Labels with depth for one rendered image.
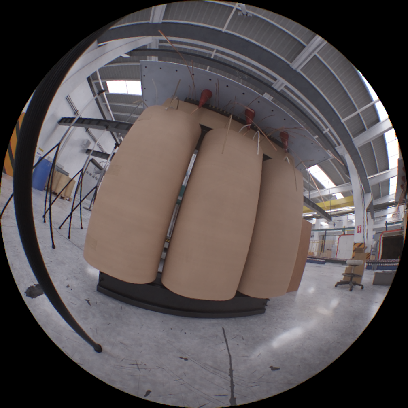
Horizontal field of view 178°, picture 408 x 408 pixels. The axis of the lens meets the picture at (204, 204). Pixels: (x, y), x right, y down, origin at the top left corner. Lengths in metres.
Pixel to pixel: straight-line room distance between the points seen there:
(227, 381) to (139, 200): 0.76
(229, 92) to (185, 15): 9.48
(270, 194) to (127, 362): 1.03
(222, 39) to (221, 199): 4.15
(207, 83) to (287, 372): 1.52
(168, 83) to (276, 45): 8.91
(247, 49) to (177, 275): 4.46
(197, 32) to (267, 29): 5.82
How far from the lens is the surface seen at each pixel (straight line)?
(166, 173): 0.57
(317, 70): 10.54
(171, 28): 4.70
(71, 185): 5.46
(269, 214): 0.78
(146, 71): 1.10
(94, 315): 0.70
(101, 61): 6.40
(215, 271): 0.58
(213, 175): 0.60
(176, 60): 10.91
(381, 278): 3.53
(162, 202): 0.56
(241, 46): 4.28
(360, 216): 10.91
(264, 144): 1.01
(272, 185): 0.85
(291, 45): 9.88
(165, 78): 1.05
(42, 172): 4.81
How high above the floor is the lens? 0.50
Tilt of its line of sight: 13 degrees up
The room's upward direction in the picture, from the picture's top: 15 degrees clockwise
